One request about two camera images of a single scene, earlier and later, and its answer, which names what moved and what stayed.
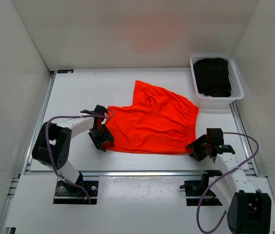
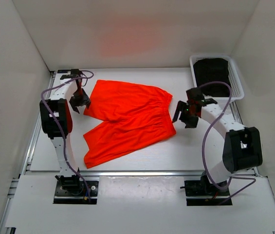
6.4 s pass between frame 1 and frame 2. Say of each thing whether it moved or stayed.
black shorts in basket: stayed
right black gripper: moved
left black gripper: moved
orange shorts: moved
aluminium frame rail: stayed
